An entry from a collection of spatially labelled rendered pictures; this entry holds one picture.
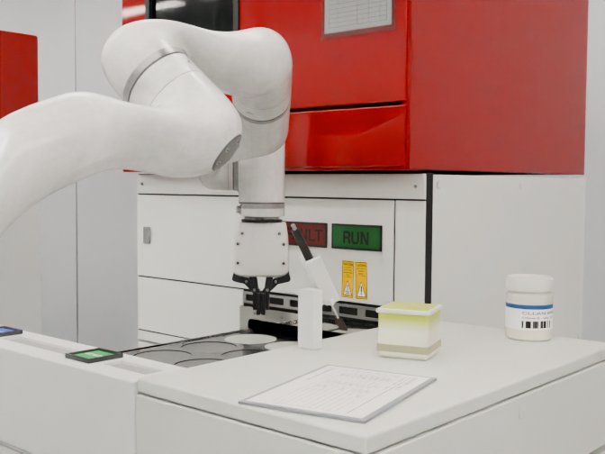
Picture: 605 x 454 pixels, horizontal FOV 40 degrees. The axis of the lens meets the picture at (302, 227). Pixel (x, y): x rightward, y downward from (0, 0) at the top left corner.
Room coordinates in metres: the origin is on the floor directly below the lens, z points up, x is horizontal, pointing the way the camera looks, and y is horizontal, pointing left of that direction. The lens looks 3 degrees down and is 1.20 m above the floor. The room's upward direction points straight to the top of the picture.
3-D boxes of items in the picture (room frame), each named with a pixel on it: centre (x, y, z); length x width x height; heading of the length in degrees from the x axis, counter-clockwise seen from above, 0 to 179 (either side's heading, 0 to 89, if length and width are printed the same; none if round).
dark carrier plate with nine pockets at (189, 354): (1.43, 0.09, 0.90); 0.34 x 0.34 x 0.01; 49
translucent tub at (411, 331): (1.13, -0.15, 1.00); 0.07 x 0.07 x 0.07; 67
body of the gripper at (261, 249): (1.52, 0.07, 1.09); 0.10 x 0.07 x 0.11; 90
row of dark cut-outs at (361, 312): (1.61, -0.04, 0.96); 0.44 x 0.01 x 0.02; 49
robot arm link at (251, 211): (1.52, 0.08, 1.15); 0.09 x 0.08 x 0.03; 90
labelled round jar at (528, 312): (1.27, -0.35, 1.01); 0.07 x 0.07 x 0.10
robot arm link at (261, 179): (1.52, 0.08, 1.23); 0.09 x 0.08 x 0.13; 93
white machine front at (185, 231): (1.73, 0.09, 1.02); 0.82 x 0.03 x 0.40; 49
